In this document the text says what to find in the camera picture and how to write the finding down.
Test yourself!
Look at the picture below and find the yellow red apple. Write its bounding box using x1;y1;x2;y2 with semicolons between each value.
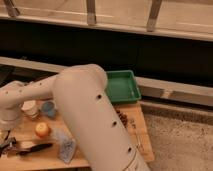
35;122;51;138

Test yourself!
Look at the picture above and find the metal fork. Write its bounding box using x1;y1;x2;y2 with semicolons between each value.
130;118;143;150

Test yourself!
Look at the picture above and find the blue plastic cup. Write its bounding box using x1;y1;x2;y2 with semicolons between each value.
41;101;56;118

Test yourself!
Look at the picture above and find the blue grey cloth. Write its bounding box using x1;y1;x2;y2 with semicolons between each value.
51;129;77;164

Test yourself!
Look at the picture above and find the wooden board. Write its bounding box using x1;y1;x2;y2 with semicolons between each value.
0;103;155;171

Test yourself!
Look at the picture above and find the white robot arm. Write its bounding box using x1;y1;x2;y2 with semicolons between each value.
0;64;150;171

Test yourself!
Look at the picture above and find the green plastic tray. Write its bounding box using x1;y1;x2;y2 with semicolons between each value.
106;70;141;104

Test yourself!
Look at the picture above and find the dark grape bunch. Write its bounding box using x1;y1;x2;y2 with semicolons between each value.
116;110;128;127

